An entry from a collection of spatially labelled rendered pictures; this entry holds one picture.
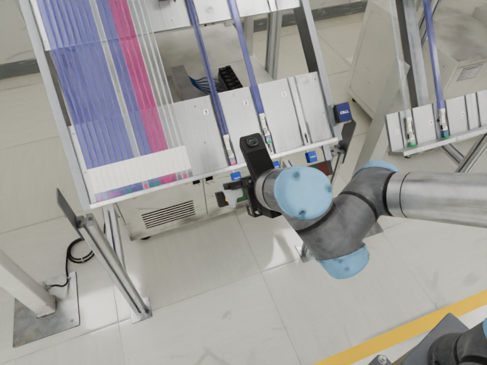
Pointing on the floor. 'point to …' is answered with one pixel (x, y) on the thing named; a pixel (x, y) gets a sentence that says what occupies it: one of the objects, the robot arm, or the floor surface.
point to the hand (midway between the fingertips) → (245, 177)
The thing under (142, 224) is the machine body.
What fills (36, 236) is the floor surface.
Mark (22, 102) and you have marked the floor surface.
